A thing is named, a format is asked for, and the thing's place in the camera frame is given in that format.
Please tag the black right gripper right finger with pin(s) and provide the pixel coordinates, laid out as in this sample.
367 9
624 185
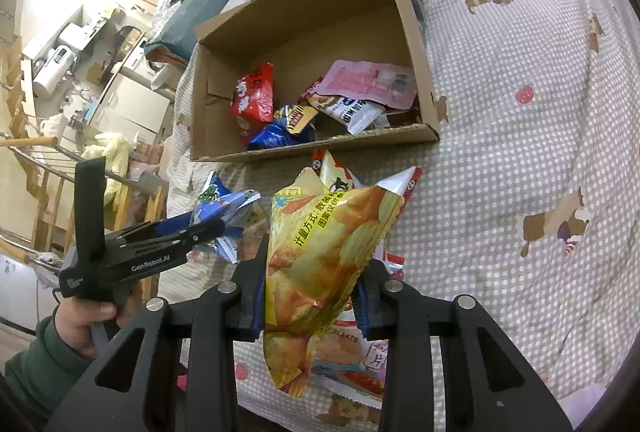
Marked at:
489 385

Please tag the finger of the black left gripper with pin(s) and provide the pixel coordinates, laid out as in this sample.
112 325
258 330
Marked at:
195 233
150 230

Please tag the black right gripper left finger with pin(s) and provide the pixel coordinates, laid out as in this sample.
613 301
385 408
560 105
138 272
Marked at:
172 367

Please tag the blue union jack snack bag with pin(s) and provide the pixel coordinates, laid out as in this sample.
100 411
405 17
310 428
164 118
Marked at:
238 210

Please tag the yellow potato chip bag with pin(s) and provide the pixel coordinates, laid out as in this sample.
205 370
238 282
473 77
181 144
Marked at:
320 241

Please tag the blue yellow bear snack bag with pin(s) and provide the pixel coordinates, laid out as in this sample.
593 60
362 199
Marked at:
293 124

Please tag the red cartoon snack bag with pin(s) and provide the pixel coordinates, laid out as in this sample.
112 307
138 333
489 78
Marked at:
252 103

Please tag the red yellow snack bag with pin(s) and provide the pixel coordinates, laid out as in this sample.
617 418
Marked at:
337 177

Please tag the white blue biscuit packet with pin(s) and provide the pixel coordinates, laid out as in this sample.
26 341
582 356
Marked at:
355 114

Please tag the pink snack packet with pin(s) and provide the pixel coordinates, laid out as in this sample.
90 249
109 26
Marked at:
385 83

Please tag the green sleeve forearm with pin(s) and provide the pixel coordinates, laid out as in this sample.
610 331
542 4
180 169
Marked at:
41 376

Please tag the left hand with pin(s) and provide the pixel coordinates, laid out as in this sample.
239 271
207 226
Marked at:
74 317

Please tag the wooden chair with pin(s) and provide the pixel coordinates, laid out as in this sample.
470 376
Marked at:
133 190

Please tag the checkered patterned bed quilt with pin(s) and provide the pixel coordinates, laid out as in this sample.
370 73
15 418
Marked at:
530 199

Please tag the teal cushion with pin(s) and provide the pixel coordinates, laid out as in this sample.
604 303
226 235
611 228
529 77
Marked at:
175 42

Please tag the brown cardboard box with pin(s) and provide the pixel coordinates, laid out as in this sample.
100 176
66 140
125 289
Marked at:
302 39

